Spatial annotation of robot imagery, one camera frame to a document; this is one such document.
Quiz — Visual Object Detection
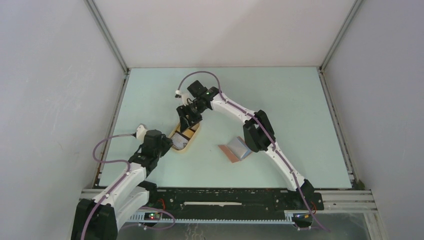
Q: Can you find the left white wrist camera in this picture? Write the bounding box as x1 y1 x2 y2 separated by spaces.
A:
134 124 148 143

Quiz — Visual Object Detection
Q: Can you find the aluminium frame rail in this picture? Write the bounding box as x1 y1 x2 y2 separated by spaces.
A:
76 188 379 225

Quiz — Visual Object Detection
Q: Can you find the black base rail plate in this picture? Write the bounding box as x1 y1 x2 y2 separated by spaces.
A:
147 187 324 221

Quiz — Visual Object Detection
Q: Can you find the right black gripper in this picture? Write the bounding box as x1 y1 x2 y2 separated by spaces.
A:
176 100 207 134

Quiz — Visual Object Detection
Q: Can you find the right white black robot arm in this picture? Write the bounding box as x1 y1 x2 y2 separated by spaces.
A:
175 80 315 209

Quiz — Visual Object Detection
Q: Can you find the yellow oval tray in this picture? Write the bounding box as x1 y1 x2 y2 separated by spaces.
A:
168 122 201 153

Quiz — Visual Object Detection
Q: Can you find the credit card stack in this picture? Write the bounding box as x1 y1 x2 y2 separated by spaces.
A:
170 132 190 151

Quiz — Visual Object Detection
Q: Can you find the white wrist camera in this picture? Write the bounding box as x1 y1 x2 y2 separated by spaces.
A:
174 89 185 99
134 124 148 143

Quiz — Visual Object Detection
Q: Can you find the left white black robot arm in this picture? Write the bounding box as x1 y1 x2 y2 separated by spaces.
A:
70 125 173 240

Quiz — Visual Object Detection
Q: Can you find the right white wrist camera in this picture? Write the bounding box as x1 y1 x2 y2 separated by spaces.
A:
174 89 185 99

